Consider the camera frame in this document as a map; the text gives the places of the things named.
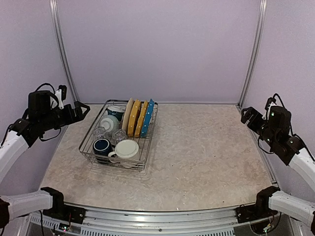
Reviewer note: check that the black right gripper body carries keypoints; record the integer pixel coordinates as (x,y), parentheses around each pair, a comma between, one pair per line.
(254,126)

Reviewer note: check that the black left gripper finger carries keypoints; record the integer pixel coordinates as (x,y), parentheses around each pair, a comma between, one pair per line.
(81,109)
(78,118)

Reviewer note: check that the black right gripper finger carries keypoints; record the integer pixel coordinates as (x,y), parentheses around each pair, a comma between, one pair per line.
(249,111)
(245,117)

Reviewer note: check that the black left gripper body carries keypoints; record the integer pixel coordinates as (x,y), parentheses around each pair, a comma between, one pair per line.
(49,122)

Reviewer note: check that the cream bird-pattern plate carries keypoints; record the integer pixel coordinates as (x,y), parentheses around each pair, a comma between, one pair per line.
(128,109)

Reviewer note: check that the yellow polka-dot plate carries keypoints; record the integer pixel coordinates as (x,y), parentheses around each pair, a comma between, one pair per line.
(141,119)
(133,118)

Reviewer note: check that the blue polka-dot plate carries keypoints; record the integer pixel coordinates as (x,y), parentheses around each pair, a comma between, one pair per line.
(147,118)

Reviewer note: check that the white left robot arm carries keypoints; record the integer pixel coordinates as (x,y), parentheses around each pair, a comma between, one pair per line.
(45,112)

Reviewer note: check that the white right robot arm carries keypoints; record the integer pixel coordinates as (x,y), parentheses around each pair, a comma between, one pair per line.
(273,127)

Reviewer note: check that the clear glass cup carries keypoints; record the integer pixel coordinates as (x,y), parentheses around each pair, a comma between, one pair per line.
(99,133)
(118,136)

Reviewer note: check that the pale green ribbed bowl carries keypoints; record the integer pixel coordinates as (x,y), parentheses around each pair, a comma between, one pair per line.
(110,123)

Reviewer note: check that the teal white mug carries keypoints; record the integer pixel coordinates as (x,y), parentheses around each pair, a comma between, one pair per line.
(115,111)

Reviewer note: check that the dark blue mug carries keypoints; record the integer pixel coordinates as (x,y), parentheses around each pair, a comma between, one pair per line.
(102,147)

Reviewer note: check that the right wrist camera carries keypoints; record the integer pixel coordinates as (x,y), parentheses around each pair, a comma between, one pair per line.
(270,102)

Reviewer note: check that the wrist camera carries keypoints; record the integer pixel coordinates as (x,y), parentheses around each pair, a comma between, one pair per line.
(61,95)
(270,102)

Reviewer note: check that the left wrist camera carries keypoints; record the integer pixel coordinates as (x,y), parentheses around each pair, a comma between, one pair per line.
(61,95)

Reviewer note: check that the metal wire dish rack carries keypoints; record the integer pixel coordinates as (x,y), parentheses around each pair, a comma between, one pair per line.
(144,142)

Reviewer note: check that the left aluminium frame post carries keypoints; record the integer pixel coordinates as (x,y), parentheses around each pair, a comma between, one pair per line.
(61,47)

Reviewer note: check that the aluminium frame post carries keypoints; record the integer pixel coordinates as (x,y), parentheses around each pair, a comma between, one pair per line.
(61,47)
(255,51)

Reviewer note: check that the right aluminium frame post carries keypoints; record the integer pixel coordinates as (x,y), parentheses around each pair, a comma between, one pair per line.
(255,51)

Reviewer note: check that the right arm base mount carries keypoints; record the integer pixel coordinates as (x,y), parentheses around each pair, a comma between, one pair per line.
(260,209)

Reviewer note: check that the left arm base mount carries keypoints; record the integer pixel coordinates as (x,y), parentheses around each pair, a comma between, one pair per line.
(66,211)

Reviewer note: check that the aluminium front rail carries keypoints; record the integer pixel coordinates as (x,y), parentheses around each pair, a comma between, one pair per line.
(111,222)

